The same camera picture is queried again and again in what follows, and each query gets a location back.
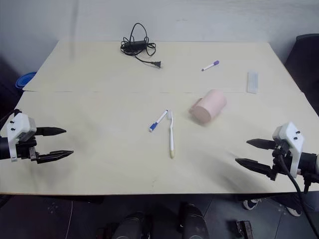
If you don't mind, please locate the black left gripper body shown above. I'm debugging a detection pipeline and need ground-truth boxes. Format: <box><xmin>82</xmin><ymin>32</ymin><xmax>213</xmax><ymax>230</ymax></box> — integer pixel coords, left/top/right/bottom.
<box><xmin>15</xmin><ymin>133</ymin><xmax>39</xmax><ymax>164</ymax></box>

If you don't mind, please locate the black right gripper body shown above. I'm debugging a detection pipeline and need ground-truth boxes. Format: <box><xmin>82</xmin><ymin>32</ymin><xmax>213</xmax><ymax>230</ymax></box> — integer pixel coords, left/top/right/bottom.
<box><xmin>269</xmin><ymin>139</ymin><xmax>293</xmax><ymax>181</ymax></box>

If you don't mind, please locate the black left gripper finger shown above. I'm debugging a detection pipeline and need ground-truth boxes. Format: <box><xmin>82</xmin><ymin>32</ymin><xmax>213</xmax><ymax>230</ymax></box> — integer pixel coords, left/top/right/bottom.
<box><xmin>37</xmin><ymin>150</ymin><xmax>75</xmax><ymax>165</ymax></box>
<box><xmin>36</xmin><ymin>127</ymin><xmax>67</xmax><ymax>137</ymax></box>

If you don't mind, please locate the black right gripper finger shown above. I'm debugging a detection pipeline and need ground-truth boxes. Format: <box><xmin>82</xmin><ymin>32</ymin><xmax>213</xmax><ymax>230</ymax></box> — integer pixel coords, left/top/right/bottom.
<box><xmin>235</xmin><ymin>158</ymin><xmax>272</xmax><ymax>179</ymax></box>
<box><xmin>246</xmin><ymin>138</ymin><xmax>276</xmax><ymax>150</ymax></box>

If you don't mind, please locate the white sneaker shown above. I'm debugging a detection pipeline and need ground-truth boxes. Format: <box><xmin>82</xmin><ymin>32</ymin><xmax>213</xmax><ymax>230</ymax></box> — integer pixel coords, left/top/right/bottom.
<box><xmin>283</xmin><ymin>199</ymin><xmax>304</xmax><ymax>218</ymax></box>
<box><xmin>242</xmin><ymin>198</ymin><xmax>263</xmax><ymax>211</ymax></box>

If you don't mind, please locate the blue plastic basin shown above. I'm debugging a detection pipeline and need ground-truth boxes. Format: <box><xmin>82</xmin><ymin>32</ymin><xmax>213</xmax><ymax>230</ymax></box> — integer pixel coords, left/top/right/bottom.
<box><xmin>15</xmin><ymin>71</ymin><xmax>38</xmax><ymax>91</ymax></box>

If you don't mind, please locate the small dark floor object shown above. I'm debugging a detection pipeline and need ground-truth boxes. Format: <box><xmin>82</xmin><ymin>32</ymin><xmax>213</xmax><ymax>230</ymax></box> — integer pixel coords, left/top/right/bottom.
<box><xmin>235</xmin><ymin>220</ymin><xmax>253</xmax><ymax>235</ymax></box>

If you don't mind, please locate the clear plastic case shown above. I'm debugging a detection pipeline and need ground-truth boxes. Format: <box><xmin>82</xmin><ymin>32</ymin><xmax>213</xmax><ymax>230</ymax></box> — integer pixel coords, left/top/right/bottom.
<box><xmin>246</xmin><ymin>71</ymin><xmax>259</xmax><ymax>94</ymax></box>

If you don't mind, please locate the pink cup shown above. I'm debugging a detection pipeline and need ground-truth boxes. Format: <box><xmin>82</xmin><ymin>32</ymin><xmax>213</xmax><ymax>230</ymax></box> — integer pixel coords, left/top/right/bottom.
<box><xmin>188</xmin><ymin>89</ymin><xmax>227</xmax><ymax>125</ymax></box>

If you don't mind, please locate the dark rounded shape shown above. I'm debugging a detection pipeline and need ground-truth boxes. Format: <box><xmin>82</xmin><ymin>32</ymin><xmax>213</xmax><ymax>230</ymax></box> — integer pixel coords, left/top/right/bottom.
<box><xmin>178</xmin><ymin>203</ymin><xmax>210</xmax><ymax>239</ymax></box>

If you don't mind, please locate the black chair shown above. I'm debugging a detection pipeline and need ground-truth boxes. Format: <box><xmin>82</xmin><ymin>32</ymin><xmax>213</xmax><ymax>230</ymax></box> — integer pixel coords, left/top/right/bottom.
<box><xmin>284</xmin><ymin>34</ymin><xmax>319</xmax><ymax>114</ymax></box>

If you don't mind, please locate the white toothbrush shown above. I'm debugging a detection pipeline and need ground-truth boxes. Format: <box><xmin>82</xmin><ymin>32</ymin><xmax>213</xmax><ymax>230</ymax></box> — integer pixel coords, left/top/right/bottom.
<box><xmin>167</xmin><ymin>110</ymin><xmax>176</xmax><ymax>159</ymax></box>

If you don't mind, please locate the purple capped white marker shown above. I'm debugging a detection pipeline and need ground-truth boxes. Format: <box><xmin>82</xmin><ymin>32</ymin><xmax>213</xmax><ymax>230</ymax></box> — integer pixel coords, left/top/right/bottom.
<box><xmin>201</xmin><ymin>60</ymin><xmax>220</xmax><ymax>72</ymax></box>

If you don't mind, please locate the blue capped white marker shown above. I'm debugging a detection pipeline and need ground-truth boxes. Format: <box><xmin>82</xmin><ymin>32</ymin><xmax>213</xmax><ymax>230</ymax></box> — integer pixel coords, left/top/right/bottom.
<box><xmin>149</xmin><ymin>110</ymin><xmax>169</xmax><ymax>133</ymax></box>

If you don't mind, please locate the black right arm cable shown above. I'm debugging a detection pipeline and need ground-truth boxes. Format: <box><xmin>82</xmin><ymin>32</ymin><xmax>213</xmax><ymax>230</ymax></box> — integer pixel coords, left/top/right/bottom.
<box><xmin>277</xmin><ymin>148</ymin><xmax>319</xmax><ymax>239</ymax></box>

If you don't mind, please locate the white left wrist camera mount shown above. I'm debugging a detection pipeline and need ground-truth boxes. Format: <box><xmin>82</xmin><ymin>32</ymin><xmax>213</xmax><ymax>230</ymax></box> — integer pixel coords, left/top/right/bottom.
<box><xmin>0</xmin><ymin>109</ymin><xmax>37</xmax><ymax>163</ymax></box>

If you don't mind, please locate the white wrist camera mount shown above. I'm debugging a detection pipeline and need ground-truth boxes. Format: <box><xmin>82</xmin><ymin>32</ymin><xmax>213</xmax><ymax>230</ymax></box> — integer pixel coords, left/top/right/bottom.
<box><xmin>0</xmin><ymin>109</ymin><xmax>37</xmax><ymax>163</ymax></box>
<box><xmin>272</xmin><ymin>121</ymin><xmax>306</xmax><ymax>178</ymax></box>

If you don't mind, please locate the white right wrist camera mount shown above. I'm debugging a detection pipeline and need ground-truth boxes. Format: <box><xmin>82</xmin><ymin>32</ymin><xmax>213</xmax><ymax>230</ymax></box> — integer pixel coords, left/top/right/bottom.
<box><xmin>272</xmin><ymin>121</ymin><xmax>306</xmax><ymax>178</ymax></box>

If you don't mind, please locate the black power adapter with cord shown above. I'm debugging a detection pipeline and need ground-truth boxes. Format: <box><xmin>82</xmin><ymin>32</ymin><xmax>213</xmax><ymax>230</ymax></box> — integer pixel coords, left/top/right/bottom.
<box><xmin>120</xmin><ymin>22</ymin><xmax>164</xmax><ymax>69</ymax></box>

